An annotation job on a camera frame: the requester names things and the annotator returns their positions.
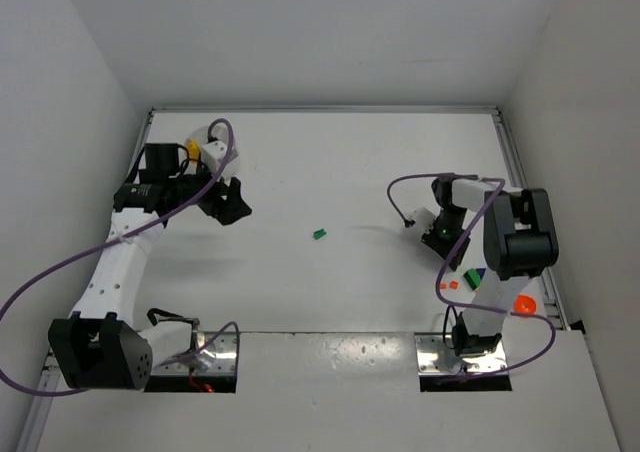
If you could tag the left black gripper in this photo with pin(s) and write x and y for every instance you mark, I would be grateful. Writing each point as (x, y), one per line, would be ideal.
(215, 200)

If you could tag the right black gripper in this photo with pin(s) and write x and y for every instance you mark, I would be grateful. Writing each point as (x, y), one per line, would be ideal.
(443, 243)

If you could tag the dark green lego brick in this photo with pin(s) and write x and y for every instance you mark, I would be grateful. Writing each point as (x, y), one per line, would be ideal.
(472, 278)

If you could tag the yellow lego brick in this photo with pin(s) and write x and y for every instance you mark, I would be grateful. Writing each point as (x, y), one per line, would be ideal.
(193, 151)

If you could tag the orange round lego piece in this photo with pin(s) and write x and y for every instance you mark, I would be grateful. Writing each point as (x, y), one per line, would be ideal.
(525, 305)

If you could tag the small green lego piece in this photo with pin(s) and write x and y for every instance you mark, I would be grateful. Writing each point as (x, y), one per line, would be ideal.
(319, 233)

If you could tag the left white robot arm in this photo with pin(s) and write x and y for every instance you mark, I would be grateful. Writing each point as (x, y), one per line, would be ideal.
(97, 346)

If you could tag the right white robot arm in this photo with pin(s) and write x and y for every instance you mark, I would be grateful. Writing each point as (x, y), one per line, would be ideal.
(519, 242)

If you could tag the white divided round container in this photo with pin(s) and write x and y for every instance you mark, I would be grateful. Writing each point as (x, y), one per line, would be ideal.
(202, 136)

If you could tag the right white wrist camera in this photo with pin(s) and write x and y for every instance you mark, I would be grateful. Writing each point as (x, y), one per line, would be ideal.
(421, 218)

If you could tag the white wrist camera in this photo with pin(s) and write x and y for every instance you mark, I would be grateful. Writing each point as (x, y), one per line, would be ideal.
(212, 154)
(421, 218)

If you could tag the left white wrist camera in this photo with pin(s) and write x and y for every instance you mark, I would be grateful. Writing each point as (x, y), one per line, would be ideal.
(212, 154)

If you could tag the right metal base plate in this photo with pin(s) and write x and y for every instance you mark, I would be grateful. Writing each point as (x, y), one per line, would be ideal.
(435, 359)

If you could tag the metal base plate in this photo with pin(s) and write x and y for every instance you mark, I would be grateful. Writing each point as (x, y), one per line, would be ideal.
(217, 361)
(435, 359)

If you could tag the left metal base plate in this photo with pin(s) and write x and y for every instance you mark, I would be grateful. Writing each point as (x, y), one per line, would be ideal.
(217, 361)

